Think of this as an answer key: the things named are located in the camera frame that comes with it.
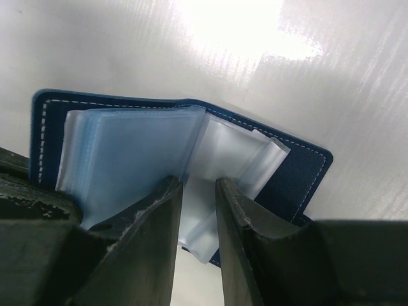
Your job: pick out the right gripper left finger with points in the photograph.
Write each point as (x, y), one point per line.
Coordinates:
(139, 265)

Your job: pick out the blue leather card holder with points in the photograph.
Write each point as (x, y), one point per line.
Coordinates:
(109, 152)

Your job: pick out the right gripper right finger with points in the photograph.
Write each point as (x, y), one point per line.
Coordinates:
(266, 260)

